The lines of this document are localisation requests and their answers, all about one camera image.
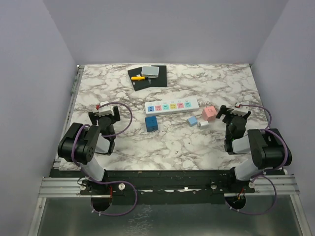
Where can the light blue plug adapter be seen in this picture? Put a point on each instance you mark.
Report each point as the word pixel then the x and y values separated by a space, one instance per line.
pixel 192 121

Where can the grey white box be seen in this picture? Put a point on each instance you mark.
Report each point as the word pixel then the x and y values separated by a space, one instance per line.
pixel 150 71

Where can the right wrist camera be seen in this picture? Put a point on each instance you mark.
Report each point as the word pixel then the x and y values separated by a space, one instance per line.
pixel 240 110

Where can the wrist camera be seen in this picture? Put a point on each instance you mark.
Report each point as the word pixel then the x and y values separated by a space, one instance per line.
pixel 240 110
pixel 103 109

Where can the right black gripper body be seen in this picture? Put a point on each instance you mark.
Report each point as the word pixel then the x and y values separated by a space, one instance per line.
pixel 230 116

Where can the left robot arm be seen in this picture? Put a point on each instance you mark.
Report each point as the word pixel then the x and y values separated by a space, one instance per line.
pixel 80 143

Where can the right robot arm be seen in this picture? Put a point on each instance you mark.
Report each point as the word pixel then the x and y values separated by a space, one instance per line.
pixel 267 148

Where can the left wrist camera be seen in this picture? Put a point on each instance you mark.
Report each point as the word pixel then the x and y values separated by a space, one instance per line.
pixel 103 109

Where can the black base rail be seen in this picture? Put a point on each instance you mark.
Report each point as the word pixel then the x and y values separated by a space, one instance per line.
pixel 160 187

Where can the pink cube socket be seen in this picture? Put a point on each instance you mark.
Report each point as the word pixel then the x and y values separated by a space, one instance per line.
pixel 209 113

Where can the aluminium frame rail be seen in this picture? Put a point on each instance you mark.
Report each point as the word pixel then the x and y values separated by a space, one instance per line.
pixel 69 187

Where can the white multicolour power strip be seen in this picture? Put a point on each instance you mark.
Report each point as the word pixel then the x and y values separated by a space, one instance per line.
pixel 167 107

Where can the dark blue cube socket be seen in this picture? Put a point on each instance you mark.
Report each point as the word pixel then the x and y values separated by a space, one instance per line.
pixel 151 124

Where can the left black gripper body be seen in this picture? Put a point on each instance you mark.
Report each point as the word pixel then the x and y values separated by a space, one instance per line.
pixel 95 117

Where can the yellow utility knife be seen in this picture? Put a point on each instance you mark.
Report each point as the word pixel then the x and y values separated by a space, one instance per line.
pixel 138 78

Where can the white plug adapter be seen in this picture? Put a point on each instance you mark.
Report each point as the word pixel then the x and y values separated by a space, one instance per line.
pixel 203 124

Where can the black foam mat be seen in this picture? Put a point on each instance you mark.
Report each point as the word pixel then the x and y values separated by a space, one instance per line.
pixel 148 82

